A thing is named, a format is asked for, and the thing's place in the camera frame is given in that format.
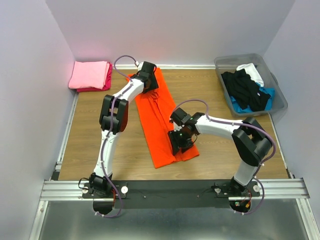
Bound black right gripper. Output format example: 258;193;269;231
167;127;194;156

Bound orange t shirt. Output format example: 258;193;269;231
134;68;200;169

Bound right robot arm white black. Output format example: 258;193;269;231
168;108;275;196

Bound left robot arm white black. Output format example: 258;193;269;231
89;66;159;198

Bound folded magenta shirt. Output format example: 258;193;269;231
76;62;113;93

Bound folded light pink shirt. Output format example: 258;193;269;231
68;61;112;90

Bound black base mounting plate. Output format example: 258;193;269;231
80;179;261;212

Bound black shirt in bin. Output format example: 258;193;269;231
221;69;274;114

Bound clear plastic bin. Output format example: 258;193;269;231
214;53;288;117

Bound white shirt in bin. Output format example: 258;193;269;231
236;63;265;87

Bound blue shirt in bin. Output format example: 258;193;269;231
229;85;275;114

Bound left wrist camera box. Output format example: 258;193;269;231
137;61;157;74

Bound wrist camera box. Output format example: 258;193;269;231
169;107;192;127
137;61;157;74

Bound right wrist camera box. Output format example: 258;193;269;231
169;107;192;127

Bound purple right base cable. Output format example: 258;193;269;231
233;178;267;216

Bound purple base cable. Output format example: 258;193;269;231
93;179;125;220
233;178;267;216

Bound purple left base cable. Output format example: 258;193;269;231
93;179;125;220

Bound aluminium front rail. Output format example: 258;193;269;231
40;178;310;201

